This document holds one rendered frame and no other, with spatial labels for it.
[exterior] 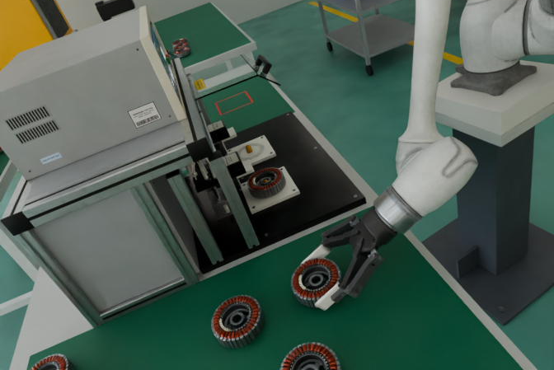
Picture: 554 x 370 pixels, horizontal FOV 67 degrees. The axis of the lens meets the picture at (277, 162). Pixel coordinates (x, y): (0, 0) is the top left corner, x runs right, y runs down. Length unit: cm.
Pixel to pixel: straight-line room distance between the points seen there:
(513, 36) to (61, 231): 124
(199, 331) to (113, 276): 25
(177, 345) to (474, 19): 115
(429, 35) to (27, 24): 416
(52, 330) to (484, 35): 141
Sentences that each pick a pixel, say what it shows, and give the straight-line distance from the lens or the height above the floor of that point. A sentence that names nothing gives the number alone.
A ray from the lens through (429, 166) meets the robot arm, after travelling 84.
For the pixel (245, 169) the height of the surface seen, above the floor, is 88.
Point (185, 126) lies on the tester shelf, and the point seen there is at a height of 111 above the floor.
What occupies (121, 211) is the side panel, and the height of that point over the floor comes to 102.
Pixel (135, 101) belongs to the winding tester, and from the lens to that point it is 100.
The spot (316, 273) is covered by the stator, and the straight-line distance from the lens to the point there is 98.
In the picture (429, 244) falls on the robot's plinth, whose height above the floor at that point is 2.
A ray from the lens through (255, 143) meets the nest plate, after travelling 149.
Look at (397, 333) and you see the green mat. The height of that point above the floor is 75.
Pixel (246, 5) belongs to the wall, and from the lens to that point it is 656.
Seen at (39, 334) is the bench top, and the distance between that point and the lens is 130.
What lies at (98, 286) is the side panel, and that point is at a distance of 112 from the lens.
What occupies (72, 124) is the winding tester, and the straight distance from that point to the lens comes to 103.
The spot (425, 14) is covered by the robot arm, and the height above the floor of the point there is 123.
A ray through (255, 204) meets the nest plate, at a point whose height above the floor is 78.
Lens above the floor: 150
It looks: 32 degrees down
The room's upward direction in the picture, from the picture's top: 19 degrees counter-clockwise
